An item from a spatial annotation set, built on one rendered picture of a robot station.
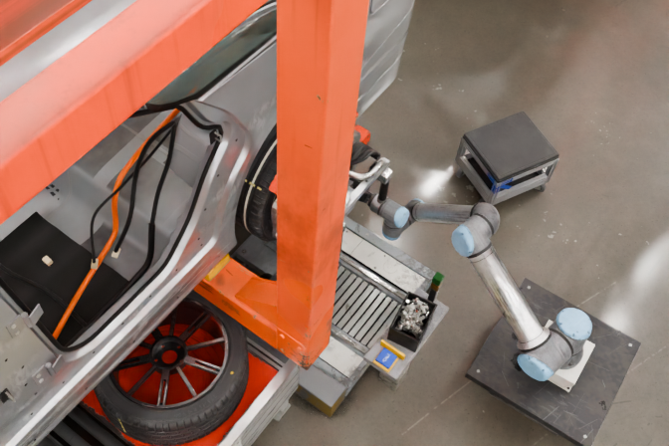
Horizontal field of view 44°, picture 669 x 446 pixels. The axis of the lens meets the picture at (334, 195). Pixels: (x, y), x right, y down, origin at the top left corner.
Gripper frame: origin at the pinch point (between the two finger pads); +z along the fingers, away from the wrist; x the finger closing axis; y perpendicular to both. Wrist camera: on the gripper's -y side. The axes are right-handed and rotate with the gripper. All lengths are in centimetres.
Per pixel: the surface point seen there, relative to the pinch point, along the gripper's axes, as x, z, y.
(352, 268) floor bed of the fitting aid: -44, -17, 37
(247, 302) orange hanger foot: -50, -11, -61
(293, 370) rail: -74, -35, -37
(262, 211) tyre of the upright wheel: -15, 3, -58
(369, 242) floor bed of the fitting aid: -31, -16, 49
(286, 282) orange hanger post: -21, -32, -92
